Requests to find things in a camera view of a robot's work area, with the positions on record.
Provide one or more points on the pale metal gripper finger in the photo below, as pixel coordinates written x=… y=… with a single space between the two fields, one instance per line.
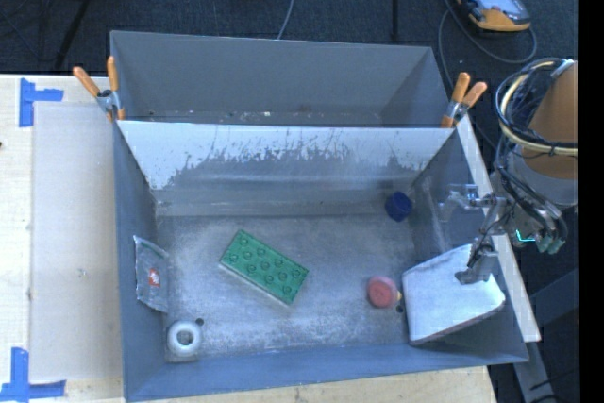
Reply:
x=467 y=202
x=479 y=269

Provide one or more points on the white pad with brown underside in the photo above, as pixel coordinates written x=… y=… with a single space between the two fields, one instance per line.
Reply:
x=439 y=302

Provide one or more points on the blue bottle cap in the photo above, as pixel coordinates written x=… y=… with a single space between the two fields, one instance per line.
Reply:
x=398 y=206

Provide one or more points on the red round toy food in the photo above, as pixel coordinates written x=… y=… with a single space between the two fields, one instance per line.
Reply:
x=381 y=291

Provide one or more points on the dark green flat block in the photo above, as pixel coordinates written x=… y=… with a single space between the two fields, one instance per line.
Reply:
x=264 y=266

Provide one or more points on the grey metal bin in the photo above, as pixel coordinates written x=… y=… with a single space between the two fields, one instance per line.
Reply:
x=283 y=80

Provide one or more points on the clear plastic packet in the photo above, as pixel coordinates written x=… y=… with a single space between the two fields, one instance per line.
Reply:
x=151 y=273

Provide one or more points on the pale wood flat board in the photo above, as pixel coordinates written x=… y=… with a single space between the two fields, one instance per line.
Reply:
x=71 y=226

